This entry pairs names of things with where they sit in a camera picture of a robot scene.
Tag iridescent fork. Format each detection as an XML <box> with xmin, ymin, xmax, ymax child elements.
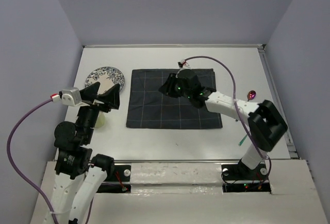
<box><xmin>238</xmin><ymin>134</ymin><xmax>248</xmax><ymax>146</ymax></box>

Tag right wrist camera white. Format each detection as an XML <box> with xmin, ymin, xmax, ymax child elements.
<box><xmin>178</xmin><ymin>60</ymin><xmax>191</xmax><ymax>71</ymax></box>

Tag pale yellow mug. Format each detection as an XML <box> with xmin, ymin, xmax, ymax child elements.
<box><xmin>94</xmin><ymin>112</ymin><xmax>105</xmax><ymax>129</ymax></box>

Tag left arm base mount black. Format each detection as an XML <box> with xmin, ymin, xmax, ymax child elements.
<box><xmin>97</xmin><ymin>164</ymin><xmax>131</xmax><ymax>194</ymax></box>

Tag dark grey checked cloth placemat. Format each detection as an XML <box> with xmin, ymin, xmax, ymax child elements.
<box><xmin>126</xmin><ymin>68</ymin><xmax>223</xmax><ymax>130</ymax></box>

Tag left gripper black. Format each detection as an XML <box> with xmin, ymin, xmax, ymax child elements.
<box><xmin>77</xmin><ymin>80</ymin><xmax>121</xmax><ymax>142</ymax></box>

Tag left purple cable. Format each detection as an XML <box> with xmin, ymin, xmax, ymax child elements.
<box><xmin>6</xmin><ymin>97</ymin><xmax>92</xmax><ymax>224</ymax></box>

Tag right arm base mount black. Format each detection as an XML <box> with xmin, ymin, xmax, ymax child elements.
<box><xmin>221</xmin><ymin>163</ymin><xmax>271</xmax><ymax>193</ymax></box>

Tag iridescent spoon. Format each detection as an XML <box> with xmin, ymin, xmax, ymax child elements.
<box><xmin>247</xmin><ymin>90</ymin><xmax>257</xmax><ymax>101</ymax></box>

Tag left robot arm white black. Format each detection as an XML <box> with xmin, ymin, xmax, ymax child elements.
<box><xmin>43</xmin><ymin>82</ymin><xmax>120</xmax><ymax>223</ymax></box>

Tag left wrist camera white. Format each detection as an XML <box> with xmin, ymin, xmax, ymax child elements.
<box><xmin>51</xmin><ymin>87</ymin><xmax>87</xmax><ymax>107</ymax></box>

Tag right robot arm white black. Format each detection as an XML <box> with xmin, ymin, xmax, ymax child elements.
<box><xmin>159</xmin><ymin>69</ymin><xmax>288</xmax><ymax>179</ymax></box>

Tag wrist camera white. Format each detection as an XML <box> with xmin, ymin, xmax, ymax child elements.
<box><xmin>178</xmin><ymin>60</ymin><xmax>191</xmax><ymax>71</ymax></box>
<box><xmin>51</xmin><ymin>87</ymin><xmax>87</xmax><ymax>107</ymax></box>

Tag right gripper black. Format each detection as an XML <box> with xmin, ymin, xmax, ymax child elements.
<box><xmin>159</xmin><ymin>72</ymin><xmax>192</xmax><ymax>99</ymax></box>

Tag blue floral ceramic plate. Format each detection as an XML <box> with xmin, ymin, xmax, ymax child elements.
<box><xmin>85</xmin><ymin>66</ymin><xmax>125</xmax><ymax>94</ymax></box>

